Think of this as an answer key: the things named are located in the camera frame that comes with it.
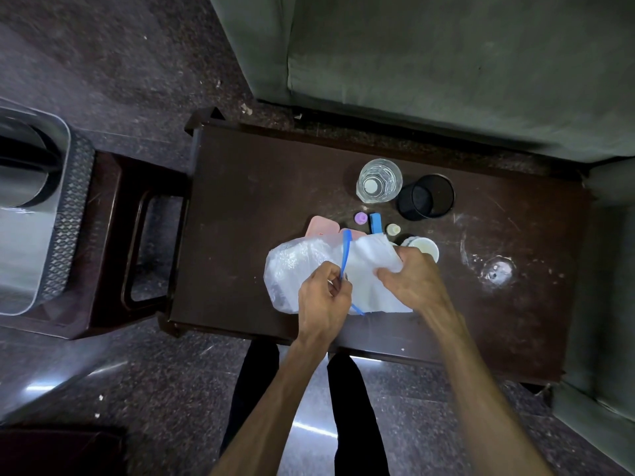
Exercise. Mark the person's right forearm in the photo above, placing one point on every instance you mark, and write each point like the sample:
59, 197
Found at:
486, 396

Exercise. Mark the green fabric sofa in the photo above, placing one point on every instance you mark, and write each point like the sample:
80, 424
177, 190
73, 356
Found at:
600, 302

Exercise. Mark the dark wooden table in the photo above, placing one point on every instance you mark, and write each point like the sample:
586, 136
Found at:
258, 193

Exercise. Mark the clear plastic water bottle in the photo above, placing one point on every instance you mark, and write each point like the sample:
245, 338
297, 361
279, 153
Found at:
379, 182

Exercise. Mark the green fabric armchair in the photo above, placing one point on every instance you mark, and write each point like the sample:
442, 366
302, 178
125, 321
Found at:
446, 64

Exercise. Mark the person's left forearm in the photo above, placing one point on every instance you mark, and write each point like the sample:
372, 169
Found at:
273, 406

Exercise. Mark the person's left hand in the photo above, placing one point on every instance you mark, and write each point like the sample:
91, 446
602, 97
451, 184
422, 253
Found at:
322, 307

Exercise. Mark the pink plastic box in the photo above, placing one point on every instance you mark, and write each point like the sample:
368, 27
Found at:
322, 228

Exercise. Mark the clear plastic basket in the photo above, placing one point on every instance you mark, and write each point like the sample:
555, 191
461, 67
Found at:
25, 257

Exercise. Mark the brown plastic stool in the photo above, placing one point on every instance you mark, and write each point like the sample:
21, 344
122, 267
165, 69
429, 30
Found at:
111, 218

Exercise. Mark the person's left leg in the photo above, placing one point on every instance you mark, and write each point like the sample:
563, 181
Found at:
248, 386

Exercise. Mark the small purple capped bottle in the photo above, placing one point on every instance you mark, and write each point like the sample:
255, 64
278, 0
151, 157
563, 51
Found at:
361, 218

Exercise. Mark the person's right hand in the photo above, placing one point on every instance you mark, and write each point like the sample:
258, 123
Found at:
419, 282

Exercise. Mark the small blue bottle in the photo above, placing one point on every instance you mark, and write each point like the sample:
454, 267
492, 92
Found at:
375, 223

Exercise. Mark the black mesh cup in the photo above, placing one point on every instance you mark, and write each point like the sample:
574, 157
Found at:
429, 198

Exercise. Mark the dark maroon furniture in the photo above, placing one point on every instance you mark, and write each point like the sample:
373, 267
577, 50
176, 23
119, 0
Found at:
54, 453

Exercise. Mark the clear zip bag blue seal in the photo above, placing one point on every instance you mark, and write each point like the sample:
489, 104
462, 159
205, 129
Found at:
292, 267

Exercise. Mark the small cream capped bottle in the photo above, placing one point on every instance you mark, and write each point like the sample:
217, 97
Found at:
393, 230

